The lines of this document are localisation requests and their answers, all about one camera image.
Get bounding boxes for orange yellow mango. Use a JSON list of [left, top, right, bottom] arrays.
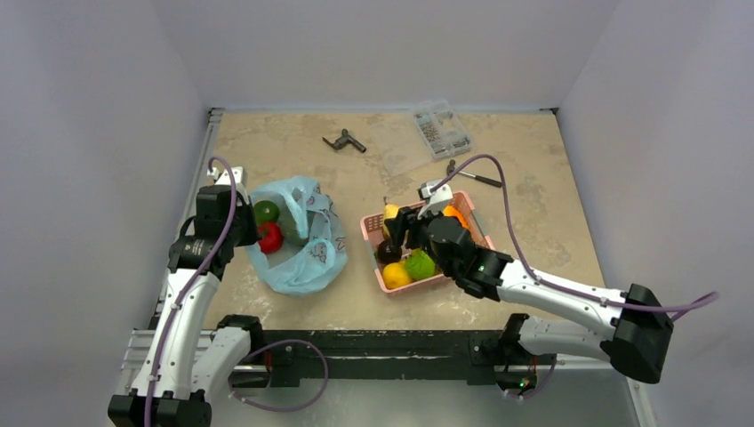
[[443, 205, 470, 230]]

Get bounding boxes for small black hammer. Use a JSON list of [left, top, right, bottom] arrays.
[[445, 159, 502, 189]]

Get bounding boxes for dark purple passionfruit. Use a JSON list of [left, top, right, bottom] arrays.
[[374, 240, 403, 265]]

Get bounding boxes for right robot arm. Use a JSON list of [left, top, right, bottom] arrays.
[[385, 207, 674, 384]]

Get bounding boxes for pink plastic basket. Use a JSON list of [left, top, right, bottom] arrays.
[[359, 190, 495, 296]]

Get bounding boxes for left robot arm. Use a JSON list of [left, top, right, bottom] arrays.
[[108, 184, 265, 426]]

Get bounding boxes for green avocado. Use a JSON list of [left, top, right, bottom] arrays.
[[277, 206, 309, 247]]

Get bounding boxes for black metal pipe fitting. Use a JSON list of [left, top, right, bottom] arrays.
[[322, 128, 367, 154]]

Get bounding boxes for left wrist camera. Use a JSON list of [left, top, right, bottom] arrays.
[[206, 166, 250, 203]]

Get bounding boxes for red apple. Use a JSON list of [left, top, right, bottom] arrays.
[[257, 222, 285, 254]]

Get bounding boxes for clear plastic screw box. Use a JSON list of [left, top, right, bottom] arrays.
[[371, 101, 473, 176]]

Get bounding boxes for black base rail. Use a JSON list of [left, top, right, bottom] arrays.
[[230, 330, 556, 389]]

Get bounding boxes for dark green round fruit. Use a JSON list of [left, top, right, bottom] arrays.
[[253, 200, 280, 225]]

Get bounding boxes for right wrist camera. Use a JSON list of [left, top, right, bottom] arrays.
[[417, 180, 453, 220]]

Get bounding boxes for green lime fruit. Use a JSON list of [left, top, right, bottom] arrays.
[[404, 249, 437, 281]]

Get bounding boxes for orange fruit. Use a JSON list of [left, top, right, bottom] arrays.
[[381, 262, 413, 290]]

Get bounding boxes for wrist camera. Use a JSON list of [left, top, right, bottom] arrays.
[[206, 166, 250, 203], [417, 180, 453, 220]]

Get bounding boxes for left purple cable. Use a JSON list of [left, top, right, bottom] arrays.
[[144, 156, 238, 427]]

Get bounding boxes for light blue plastic bag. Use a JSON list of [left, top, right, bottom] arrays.
[[246, 176, 348, 296]]

